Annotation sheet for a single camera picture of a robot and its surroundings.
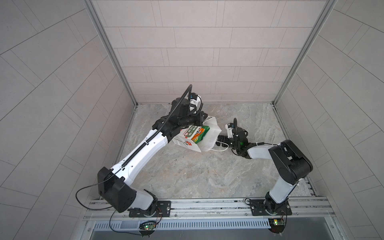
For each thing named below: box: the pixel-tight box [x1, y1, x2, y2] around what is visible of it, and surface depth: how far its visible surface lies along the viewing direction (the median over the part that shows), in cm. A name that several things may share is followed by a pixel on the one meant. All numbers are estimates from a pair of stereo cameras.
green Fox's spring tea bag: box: [182, 125, 202, 140], surface depth 77 cm
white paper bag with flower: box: [172, 116, 222, 153], surface depth 84 cm
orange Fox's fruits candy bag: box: [190, 126, 210, 144], surface depth 90 cm
